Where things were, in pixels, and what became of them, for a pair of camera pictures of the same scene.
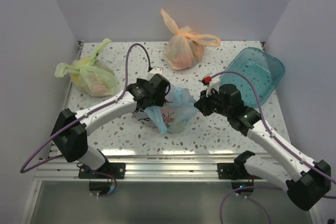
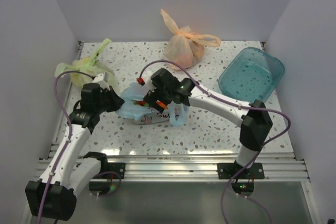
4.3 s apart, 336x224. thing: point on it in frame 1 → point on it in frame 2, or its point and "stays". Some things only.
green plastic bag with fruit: [89, 75] stays
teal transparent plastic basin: [265, 70] stays
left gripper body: [158, 100] → [108, 102]
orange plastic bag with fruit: [186, 49] stays
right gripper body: [211, 103] → [162, 95]
